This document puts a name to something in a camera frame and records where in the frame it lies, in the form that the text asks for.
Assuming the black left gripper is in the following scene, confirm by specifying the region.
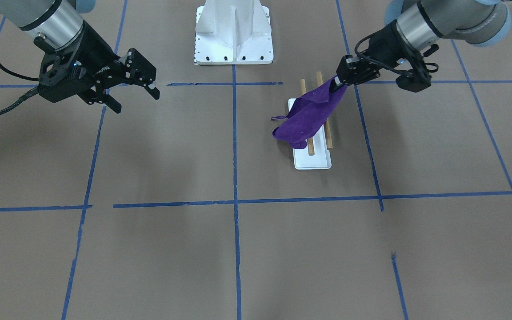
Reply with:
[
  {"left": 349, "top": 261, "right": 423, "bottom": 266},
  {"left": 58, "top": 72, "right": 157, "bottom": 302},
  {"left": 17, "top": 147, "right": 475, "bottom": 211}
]
[{"left": 329, "top": 20, "right": 415, "bottom": 93}]

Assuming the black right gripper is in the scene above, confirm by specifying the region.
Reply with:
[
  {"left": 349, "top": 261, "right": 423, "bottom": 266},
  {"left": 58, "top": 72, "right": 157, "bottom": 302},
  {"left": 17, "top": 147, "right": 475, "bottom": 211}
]
[{"left": 34, "top": 22, "right": 160, "bottom": 114}]

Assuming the purple towel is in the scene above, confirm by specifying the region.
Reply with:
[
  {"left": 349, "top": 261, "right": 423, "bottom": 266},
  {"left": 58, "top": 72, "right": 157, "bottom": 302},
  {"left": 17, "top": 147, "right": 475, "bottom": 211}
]
[{"left": 272, "top": 77, "right": 347, "bottom": 149}]

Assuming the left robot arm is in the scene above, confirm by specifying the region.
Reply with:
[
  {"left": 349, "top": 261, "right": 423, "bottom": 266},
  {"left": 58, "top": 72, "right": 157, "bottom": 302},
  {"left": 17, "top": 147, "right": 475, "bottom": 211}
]
[{"left": 329, "top": 0, "right": 512, "bottom": 93}]

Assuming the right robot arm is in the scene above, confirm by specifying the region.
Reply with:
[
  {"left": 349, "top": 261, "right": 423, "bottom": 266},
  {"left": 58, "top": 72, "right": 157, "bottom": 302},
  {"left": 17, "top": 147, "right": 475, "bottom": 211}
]
[{"left": 0, "top": 0, "right": 160, "bottom": 116}]

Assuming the wooden rack bar outer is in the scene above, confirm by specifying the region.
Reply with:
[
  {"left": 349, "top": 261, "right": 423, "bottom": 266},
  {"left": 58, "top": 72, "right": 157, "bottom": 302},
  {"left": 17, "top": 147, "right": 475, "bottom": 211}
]
[{"left": 316, "top": 71, "right": 334, "bottom": 150}]

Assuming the wooden rack bar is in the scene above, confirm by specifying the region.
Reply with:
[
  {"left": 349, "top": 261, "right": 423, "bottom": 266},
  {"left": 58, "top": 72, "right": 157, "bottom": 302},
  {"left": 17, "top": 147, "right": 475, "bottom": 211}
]
[
  {"left": 316, "top": 71, "right": 334, "bottom": 150},
  {"left": 300, "top": 79, "right": 315, "bottom": 156}
]

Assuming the wooden rack bar inner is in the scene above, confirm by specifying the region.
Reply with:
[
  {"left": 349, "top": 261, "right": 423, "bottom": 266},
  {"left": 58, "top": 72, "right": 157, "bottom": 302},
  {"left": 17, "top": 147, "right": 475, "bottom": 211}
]
[{"left": 300, "top": 79, "right": 315, "bottom": 156}]

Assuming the white towel rack base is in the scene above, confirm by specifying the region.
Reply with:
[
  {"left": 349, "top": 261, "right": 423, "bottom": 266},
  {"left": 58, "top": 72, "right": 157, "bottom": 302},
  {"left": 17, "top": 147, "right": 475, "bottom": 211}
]
[{"left": 292, "top": 121, "right": 333, "bottom": 170}]

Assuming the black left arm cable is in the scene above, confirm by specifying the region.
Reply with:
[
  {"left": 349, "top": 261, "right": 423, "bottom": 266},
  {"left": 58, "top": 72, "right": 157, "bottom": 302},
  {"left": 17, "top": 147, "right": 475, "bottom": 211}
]
[{"left": 354, "top": 31, "right": 405, "bottom": 74}]

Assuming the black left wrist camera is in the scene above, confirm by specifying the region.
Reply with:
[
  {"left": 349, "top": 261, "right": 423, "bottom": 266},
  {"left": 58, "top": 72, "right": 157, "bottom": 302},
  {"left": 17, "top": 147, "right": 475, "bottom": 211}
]
[{"left": 396, "top": 43, "right": 440, "bottom": 93}]

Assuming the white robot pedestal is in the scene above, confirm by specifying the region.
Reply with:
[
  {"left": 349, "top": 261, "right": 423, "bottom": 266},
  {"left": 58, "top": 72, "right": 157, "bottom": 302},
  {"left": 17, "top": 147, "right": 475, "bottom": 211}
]
[{"left": 194, "top": 0, "right": 274, "bottom": 65}]

